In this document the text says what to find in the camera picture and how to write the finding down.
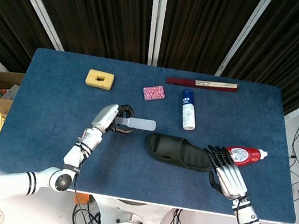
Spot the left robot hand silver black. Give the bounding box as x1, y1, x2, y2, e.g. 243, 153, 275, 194
89, 99, 137, 138

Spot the red bottle white cap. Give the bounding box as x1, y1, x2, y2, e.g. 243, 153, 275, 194
223, 143, 269, 171

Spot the white double frame post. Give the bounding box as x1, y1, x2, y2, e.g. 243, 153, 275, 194
141, 0, 168, 67

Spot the dark red folded fan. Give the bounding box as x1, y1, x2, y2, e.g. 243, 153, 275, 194
165, 73, 240, 95

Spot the dark rubber slipper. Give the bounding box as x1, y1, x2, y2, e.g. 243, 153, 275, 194
143, 131, 216, 174

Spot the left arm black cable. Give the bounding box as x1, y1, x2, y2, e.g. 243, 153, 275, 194
67, 136, 95, 202

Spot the yellow sponge with hole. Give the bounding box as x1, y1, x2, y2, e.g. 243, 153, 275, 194
84, 68, 116, 92

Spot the grey scrub brush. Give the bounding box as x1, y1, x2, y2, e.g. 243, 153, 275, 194
114, 114, 157, 132

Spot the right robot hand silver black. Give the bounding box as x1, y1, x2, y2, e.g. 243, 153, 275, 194
196, 143, 255, 203

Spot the blue velvet tablecloth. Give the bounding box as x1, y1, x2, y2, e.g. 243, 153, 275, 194
0, 42, 299, 224

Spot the orange small object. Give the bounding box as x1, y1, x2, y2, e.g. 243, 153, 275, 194
73, 191, 90, 208

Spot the pink patterned small box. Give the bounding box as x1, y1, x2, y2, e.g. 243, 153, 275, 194
141, 83, 167, 103

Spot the white bottle blue cap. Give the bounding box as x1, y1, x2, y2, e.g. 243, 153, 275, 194
176, 88, 201, 132

